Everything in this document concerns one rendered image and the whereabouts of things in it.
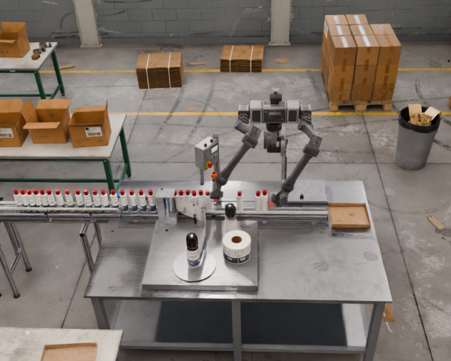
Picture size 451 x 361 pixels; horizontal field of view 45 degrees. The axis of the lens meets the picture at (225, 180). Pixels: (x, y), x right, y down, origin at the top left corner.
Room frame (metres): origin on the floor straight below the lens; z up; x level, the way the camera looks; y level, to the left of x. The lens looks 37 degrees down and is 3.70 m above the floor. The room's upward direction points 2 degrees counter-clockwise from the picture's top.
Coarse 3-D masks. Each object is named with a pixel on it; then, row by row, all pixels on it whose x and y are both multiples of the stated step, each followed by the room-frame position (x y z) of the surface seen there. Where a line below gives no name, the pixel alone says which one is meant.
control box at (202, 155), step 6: (210, 138) 3.45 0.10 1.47; (198, 144) 3.38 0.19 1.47; (210, 144) 3.37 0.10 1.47; (198, 150) 3.33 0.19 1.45; (204, 150) 3.30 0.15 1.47; (216, 150) 3.40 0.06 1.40; (198, 156) 3.33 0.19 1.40; (204, 156) 3.30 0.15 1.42; (210, 156) 3.35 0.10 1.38; (216, 156) 3.40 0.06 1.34; (198, 162) 3.33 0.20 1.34; (204, 162) 3.30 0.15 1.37; (210, 162) 3.34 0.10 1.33; (216, 162) 3.40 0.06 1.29; (204, 168) 3.30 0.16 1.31
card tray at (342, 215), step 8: (336, 208) 3.32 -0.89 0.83; (344, 208) 3.32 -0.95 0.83; (352, 208) 3.31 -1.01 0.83; (360, 208) 3.31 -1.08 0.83; (336, 216) 3.23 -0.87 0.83; (344, 216) 3.22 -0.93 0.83; (352, 216) 3.22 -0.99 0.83; (360, 216) 3.21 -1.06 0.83; (368, 216) 3.18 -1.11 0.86; (336, 224) 3.10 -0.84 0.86; (344, 224) 3.10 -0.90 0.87; (352, 224) 3.09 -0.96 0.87; (360, 224) 3.09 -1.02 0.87; (368, 224) 3.08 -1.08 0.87
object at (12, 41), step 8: (8, 24) 6.97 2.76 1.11; (16, 24) 6.95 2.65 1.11; (24, 24) 6.86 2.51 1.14; (0, 32) 6.92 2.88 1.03; (8, 32) 6.95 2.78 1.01; (16, 32) 6.93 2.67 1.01; (24, 32) 6.86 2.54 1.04; (0, 40) 6.64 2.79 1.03; (8, 40) 6.63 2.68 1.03; (16, 40) 6.65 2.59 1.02; (24, 40) 6.81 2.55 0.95; (0, 48) 6.68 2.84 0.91; (8, 48) 6.67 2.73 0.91; (16, 48) 6.65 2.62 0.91; (24, 48) 6.75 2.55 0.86; (0, 56) 6.69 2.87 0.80; (8, 56) 6.67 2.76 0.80; (16, 56) 6.66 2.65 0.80
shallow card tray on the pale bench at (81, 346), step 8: (56, 344) 2.13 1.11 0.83; (64, 344) 2.13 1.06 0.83; (72, 344) 2.13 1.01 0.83; (80, 344) 2.13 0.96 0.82; (88, 344) 2.13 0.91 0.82; (96, 344) 2.12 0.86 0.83; (48, 352) 2.09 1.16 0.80; (56, 352) 2.09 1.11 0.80; (64, 352) 2.08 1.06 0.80; (72, 352) 2.08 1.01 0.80; (80, 352) 2.08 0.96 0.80; (88, 352) 2.08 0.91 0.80; (96, 352) 2.06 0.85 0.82; (40, 360) 2.01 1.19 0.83; (48, 360) 2.03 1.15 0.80; (56, 360) 2.03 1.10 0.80; (64, 360) 2.03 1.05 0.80; (72, 360) 2.02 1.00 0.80; (80, 360) 2.02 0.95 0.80; (88, 360) 2.02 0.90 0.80
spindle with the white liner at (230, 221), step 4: (228, 204) 3.02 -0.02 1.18; (232, 204) 3.02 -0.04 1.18; (228, 208) 2.98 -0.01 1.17; (232, 208) 2.98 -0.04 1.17; (228, 212) 2.97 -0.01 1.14; (232, 212) 2.98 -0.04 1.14; (228, 216) 2.97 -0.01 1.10; (232, 216) 2.98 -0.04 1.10; (228, 220) 2.98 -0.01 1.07; (232, 220) 2.98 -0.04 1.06; (228, 224) 2.97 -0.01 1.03; (232, 224) 2.97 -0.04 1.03; (228, 228) 2.97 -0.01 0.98; (232, 228) 2.97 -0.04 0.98; (236, 228) 3.01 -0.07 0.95
